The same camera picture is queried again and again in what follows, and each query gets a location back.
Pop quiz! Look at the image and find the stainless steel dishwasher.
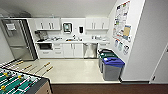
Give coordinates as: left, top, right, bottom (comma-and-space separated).
83, 42, 99, 60

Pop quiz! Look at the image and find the white base cabinet unit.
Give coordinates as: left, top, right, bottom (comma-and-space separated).
35, 39, 110, 60

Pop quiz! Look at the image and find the grey bin green lid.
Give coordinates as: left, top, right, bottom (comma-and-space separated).
98, 51, 118, 73

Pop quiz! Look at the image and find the steel paper towel dispenser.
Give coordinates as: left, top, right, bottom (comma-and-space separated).
62, 22, 73, 34

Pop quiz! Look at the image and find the grey bin blue lid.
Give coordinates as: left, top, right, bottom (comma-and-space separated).
101, 57, 126, 82

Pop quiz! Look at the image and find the black built-in microwave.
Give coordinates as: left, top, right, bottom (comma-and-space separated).
38, 42, 54, 52

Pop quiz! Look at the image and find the large colourful poster board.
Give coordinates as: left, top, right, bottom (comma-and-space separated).
112, 0, 132, 43

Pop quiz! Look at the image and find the stainless steel refrigerator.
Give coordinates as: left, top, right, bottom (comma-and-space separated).
0, 18, 38, 62

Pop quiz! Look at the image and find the green foosball table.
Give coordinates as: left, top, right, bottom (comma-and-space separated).
0, 59, 54, 94

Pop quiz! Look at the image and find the white paper notice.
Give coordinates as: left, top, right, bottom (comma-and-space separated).
5, 22, 17, 32

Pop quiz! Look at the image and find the white door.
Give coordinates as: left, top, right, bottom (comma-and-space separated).
149, 42, 168, 84

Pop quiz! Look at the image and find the white wall cabinet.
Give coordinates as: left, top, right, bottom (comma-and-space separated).
85, 16, 110, 31
34, 17, 62, 32

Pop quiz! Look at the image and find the small wall notice sheet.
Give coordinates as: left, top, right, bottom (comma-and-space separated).
118, 41, 125, 52
123, 44, 131, 56
114, 39, 120, 48

